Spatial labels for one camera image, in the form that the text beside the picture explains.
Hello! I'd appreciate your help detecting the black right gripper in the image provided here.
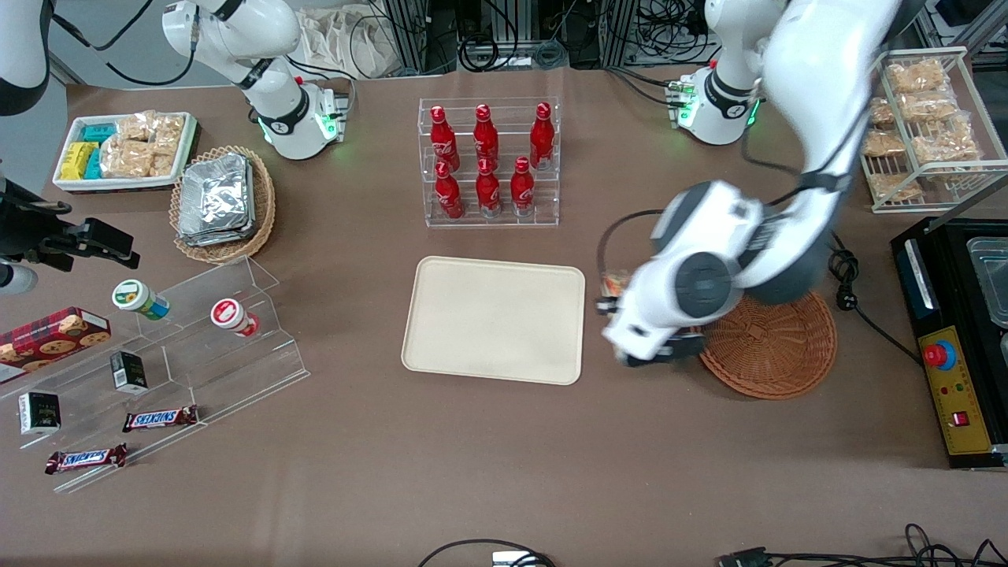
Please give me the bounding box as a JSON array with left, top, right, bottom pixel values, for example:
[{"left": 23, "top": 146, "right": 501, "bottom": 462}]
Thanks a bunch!
[{"left": 0, "top": 178, "right": 142, "bottom": 272}]

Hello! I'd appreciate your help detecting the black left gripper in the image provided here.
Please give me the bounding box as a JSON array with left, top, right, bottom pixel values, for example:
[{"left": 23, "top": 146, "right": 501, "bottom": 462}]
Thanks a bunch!
[{"left": 595, "top": 295, "right": 708, "bottom": 365}]

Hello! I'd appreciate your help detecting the white rectangular snack tray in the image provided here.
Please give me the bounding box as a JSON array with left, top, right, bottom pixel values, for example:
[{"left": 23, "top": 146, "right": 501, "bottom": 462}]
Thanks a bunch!
[{"left": 52, "top": 112, "right": 198, "bottom": 194}]

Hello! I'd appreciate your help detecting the beige rectangular tray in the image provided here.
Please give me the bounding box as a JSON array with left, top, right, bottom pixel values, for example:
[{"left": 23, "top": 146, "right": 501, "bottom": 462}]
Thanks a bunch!
[{"left": 401, "top": 255, "right": 587, "bottom": 387}]

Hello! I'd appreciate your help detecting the oval wicker basket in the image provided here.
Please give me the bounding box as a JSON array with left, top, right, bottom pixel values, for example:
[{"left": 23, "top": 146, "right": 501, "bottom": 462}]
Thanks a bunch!
[{"left": 169, "top": 145, "right": 277, "bottom": 264}]

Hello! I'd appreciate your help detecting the round brown wicker basket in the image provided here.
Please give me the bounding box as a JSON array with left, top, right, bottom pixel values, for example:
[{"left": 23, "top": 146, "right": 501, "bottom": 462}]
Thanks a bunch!
[{"left": 698, "top": 287, "right": 839, "bottom": 401}]

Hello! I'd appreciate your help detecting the green lid yogurt cup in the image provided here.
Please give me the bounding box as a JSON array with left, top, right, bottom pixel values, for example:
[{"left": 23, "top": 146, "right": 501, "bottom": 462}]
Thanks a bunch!
[{"left": 111, "top": 279, "right": 171, "bottom": 321}]

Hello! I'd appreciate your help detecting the yellow snack pack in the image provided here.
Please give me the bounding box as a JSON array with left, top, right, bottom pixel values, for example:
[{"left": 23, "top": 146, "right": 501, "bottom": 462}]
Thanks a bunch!
[{"left": 60, "top": 141, "right": 100, "bottom": 181}]

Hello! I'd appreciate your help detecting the silver foil pack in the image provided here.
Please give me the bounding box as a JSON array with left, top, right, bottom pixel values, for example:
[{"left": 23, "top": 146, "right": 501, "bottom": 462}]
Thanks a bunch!
[
  {"left": 177, "top": 169, "right": 258, "bottom": 248},
  {"left": 181, "top": 153, "right": 253, "bottom": 237}
]

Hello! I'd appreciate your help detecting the red plaid cookie box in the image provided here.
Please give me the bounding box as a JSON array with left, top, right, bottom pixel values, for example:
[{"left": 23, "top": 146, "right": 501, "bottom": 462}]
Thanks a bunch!
[{"left": 0, "top": 306, "right": 112, "bottom": 372}]

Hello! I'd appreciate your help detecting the small black box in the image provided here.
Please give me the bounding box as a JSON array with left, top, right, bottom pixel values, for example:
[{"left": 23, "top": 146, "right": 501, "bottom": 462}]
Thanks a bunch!
[
  {"left": 17, "top": 391, "right": 62, "bottom": 436},
  {"left": 109, "top": 350, "right": 150, "bottom": 395}
]

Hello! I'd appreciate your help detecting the clear acrylic bottle rack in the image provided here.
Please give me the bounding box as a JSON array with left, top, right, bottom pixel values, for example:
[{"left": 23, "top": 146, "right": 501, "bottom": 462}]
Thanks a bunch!
[{"left": 417, "top": 97, "right": 561, "bottom": 229}]

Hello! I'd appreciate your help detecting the red lid yogurt cup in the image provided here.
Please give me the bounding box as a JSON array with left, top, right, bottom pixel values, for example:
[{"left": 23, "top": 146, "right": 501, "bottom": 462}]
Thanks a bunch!
[{"left": 209, "top": 298, "right": 261, "bottom": 339}]

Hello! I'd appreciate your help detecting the red cola bottle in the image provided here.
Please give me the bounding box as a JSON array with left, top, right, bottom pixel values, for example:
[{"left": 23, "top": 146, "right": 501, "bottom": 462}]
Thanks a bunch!
[
  {"left": 476, "top": 157, "right": 502, "bottom": 219},
  {"left": 473, "top": 103, "right": 500, "bottom": 170},
  {"left": 510, "top": 156, "right": 536, "bottom": 217},
  {"left": 430, "top": 106, "right": 461, "bottom": 172},
  {"left": 529, "top": 102, "right": 555, "bottom": 172},
  {"left": 435, "top": 161, "right": 465, "bottom": 221}
]

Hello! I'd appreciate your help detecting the clear acrylic step display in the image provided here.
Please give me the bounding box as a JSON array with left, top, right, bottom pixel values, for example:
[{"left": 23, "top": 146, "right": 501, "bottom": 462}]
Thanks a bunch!
[{"left": 0, "top": 255, "right": 311, "bottom": 495}]

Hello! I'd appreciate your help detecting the snickers chocolate bar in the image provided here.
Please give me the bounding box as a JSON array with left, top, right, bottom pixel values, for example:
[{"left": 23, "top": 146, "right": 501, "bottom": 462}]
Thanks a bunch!
[
  {"left": 121, "top": 405, "right": 200, "bottom": 433},
  {"left": 44, "top": 443, "right": 128, "bottom": 476}
]

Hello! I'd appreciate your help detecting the white cloth bag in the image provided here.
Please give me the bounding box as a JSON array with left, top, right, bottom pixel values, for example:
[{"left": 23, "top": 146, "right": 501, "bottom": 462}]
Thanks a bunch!
[{"left": 296, "top": 6, "right": 404, "bottom": 80}]

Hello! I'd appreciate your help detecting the black equipment box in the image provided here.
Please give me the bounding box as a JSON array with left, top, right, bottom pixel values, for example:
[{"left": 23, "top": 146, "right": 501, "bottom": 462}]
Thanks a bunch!
[{"left": 891, "top": 217, "right": 1008, "bottom": 471}]

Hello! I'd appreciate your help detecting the yellow emergency stop panel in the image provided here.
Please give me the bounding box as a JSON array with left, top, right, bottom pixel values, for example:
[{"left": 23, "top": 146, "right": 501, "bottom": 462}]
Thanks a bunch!
[{"left": 917, "top": 324, "right": 995, "bottom": 458}]

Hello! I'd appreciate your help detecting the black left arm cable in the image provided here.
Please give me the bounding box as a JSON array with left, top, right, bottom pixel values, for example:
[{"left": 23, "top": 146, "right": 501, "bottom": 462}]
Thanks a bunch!
[{"left": 595, "top": 118, "right": 812, "bottom": 302}]

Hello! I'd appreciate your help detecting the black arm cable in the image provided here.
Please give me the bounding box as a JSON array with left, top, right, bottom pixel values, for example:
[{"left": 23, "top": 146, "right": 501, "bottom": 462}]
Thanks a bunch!
[
  {"left": 46, "top": 0, "right": 198, "bottom": 88},
  {"left": 595, "top": 118, "right": 812, "bottom": 302}
]

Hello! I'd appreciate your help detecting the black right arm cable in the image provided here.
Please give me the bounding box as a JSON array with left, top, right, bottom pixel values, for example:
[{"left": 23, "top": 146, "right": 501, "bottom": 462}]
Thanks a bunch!
[{"left": 46, "top": 0, "right": 198, "bottom": 88}]

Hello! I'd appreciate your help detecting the black power cable with plug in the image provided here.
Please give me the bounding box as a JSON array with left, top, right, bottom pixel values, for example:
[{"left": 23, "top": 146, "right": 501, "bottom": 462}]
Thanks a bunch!
[{"left": 825, "top": 233, "right": 924, "bottom": 365}]

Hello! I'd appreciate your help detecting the black looped cable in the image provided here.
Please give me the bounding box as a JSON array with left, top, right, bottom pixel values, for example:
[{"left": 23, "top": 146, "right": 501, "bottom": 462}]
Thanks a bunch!
[{"left": 417, "top": 538, "right": 557, "bottom": 567}]

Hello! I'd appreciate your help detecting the aluminium frame post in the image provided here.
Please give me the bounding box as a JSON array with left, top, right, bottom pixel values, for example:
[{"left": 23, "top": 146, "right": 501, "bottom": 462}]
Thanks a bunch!
[
  {"left": 384, "top": 0, "right": 432, "bottom": 77},
  {"left": 600, "top": 0, "right": 640, "bottom": 69}
]

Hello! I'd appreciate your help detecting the black cable with grey connector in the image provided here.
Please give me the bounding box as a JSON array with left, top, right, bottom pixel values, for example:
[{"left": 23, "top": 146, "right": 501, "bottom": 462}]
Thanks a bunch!
[{"left": 717, "top": 522, "right": 1008, "bottom": 567}]

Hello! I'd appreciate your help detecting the white wire rack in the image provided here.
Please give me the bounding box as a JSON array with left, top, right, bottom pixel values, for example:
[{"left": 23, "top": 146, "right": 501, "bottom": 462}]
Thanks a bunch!
[{"left": 860, "top": 46, "right": 1008, "bottom": 214}]

